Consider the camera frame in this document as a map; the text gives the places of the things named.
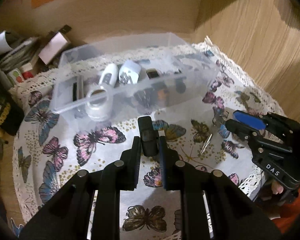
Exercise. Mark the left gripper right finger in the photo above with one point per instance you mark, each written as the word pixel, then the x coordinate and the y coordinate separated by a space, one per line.
pixel 212 206

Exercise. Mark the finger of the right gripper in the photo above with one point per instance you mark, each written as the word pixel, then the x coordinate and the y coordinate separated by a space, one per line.
pixel 243 131
pixel 249 120

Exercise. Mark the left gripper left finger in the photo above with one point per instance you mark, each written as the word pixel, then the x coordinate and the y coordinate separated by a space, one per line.
pixel 88 197

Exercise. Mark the small black usb stick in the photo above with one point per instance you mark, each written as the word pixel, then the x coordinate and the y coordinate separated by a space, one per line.
pixel 149 136

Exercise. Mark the white handheld massager device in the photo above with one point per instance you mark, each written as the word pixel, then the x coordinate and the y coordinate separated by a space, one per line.
pixel 100 97

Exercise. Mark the white charger plug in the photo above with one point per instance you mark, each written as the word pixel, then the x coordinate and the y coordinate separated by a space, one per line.
pixel 129 73

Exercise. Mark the black hair clip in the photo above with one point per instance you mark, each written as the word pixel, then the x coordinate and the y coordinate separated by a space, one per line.
pixel 180 85

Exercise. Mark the silver metal clip bar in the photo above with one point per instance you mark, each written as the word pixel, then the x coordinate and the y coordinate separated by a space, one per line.
pixel 77 89

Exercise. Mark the person's hand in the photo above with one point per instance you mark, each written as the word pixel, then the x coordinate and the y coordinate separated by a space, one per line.
pixel 276 188

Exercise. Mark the butterfly print lace cloth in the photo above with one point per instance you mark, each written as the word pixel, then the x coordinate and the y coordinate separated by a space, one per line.
pixel 50 148

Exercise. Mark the clear plastic storage box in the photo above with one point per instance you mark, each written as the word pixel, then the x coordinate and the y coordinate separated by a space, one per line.
pixel 166 52

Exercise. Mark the dark wine bottle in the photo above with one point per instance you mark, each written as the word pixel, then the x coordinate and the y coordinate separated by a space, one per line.
pixel 11 115

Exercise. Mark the small white box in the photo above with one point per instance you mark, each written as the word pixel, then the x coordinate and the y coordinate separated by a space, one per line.
pixel 53 48

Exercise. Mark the stack of books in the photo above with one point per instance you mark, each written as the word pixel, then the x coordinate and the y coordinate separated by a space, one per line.
pixel 19 58

